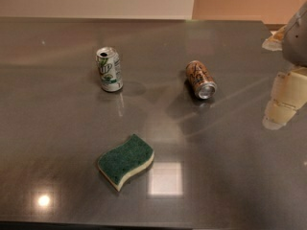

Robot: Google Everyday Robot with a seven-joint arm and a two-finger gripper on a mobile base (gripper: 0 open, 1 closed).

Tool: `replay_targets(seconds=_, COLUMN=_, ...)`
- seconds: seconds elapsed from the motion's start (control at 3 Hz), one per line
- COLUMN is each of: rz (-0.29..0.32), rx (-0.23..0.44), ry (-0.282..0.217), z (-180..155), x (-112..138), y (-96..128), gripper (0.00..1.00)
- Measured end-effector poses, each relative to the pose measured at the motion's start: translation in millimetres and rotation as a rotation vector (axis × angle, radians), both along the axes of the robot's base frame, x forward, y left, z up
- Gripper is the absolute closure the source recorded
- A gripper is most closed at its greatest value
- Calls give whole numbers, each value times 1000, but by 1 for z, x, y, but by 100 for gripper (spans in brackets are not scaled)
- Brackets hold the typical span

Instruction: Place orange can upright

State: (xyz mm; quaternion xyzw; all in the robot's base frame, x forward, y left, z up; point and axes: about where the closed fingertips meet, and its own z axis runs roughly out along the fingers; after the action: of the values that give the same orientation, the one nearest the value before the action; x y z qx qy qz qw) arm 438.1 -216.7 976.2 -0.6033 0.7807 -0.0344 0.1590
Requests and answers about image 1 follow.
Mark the white green 7UP can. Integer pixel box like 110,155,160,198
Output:
96,47,123,92

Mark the orange soda can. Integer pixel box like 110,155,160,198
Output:
186,60,217,100

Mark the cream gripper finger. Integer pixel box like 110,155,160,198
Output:
262,26,286,51
263,67,307,130

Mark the green yellow sponge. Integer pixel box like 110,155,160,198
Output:
97,134,154,192

